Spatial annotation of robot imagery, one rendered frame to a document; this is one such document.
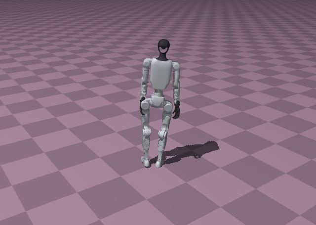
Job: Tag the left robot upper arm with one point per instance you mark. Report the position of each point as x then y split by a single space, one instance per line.
145 70

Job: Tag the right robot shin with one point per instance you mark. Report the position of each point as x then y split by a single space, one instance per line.
161 146

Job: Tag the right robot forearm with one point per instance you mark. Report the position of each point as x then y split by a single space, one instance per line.
176 93

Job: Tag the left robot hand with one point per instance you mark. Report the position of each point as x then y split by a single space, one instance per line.
143 98

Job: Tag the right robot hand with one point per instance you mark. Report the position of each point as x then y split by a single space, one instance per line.
177 110

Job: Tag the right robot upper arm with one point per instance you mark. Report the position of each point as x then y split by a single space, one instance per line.
176 73

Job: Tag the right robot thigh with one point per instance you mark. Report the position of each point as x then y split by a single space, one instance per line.
166 117

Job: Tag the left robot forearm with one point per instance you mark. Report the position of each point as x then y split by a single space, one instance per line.
143 89

